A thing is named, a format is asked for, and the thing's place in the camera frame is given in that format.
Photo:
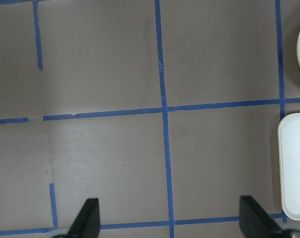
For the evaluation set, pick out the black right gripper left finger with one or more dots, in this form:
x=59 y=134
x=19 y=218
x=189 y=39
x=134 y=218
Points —
x=87 y=223

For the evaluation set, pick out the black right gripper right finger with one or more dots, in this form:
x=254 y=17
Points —
x=255 y=222

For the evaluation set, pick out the white rectangular tray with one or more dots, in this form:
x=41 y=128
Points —
x=289 y=162

